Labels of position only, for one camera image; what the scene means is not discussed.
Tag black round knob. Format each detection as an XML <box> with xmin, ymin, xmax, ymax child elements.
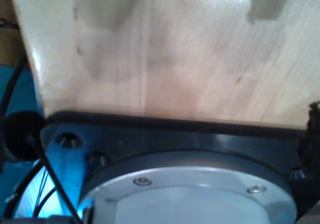
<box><xmin>0</xmin><ymin>111</ymin><xmax>47</xmax><ymax>162</ymax></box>

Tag thin black cable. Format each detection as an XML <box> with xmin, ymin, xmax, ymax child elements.
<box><xmin>31</xmin><ymin>131</ymin><xmax>82</xmax><ymax>224</ymax></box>
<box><xmin>0</xmin><ymin>55</ymin><xmax>27</xmax><ymax>121</ymax></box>

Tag black ragged strap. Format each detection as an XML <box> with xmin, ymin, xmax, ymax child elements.
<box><xmin>298</xmin><ymin>102</ymin><xmax>320</xmax><ymax>164</ymax></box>

